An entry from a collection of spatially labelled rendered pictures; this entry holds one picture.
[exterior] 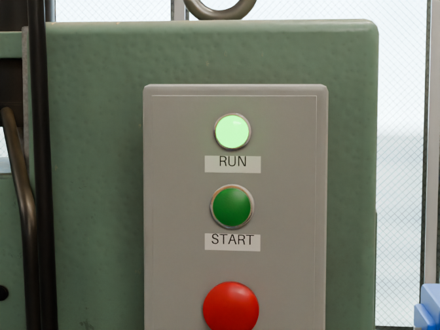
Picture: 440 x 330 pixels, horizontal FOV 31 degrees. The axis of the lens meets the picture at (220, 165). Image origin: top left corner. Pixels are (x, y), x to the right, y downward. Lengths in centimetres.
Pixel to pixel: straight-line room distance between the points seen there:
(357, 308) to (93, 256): 17
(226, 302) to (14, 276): 20
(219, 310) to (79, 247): 12
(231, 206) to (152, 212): 4
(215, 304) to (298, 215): 6
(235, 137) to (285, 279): 8
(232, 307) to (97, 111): 16
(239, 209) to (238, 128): 4
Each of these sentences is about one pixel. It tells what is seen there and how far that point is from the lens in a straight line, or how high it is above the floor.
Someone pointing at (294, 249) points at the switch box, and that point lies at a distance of 42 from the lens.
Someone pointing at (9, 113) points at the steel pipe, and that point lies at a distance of 59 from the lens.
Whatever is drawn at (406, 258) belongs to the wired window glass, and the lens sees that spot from 198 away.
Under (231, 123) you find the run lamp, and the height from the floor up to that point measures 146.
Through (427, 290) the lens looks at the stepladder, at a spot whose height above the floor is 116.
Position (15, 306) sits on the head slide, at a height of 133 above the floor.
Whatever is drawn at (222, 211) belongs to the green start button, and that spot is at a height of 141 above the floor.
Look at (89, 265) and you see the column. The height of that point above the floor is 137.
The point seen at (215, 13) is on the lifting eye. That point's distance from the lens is 59.
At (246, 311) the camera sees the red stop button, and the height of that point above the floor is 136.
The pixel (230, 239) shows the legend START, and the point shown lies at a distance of 42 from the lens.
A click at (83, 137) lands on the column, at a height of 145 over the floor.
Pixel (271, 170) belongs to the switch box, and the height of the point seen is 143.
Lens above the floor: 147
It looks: 5 degrees down
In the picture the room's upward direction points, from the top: straight up
